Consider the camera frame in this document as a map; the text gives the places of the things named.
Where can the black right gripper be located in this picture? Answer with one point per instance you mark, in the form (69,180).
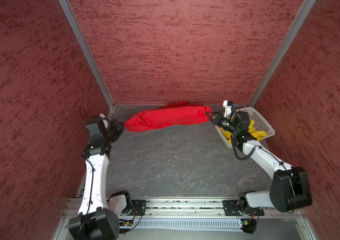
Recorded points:
(217,118)

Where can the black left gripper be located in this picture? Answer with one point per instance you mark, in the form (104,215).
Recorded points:
(115,123)

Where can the white plastic laundry basket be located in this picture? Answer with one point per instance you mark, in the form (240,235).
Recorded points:
(261,124)

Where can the red shorts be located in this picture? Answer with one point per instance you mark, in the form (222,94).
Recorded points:
(181,113)

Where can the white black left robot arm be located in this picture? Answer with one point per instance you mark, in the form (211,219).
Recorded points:
(98,215)

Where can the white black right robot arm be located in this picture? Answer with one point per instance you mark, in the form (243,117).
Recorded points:
(290,188)

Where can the yellow shorts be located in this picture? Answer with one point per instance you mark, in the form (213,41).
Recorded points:
(259,135)

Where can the left small circuit board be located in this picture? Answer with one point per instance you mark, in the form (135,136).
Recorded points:
(126,223)

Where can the small circuit board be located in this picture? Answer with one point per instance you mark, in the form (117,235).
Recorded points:
(126,223)
(244,222)

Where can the right small circuit board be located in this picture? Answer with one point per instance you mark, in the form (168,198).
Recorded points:
(244,222)

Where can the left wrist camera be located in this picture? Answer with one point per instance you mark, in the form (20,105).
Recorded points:
(97,127)

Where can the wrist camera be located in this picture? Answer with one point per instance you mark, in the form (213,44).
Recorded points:
(97,127)
(228,105)

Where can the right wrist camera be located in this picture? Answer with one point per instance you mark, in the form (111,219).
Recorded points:
(228,105)

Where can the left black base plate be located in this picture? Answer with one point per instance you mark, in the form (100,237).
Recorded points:
(138,209)

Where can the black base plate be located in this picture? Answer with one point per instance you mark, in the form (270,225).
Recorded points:
(138,209)
(240,208)

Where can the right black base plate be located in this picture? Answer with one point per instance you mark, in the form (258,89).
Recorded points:
(240,208)

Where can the aluminium front rail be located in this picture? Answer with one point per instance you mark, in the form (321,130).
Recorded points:
(203,208)

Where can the white slotted cable duct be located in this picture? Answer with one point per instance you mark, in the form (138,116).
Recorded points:
(188,224)

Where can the left corner aluminium post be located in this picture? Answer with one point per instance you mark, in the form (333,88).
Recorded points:
(74,24)

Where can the corner aluminium post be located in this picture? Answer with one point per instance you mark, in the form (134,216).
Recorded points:
(74,24)
(290,35)

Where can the right corner aluminium post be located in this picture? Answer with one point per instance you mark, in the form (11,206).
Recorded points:
(290,35)

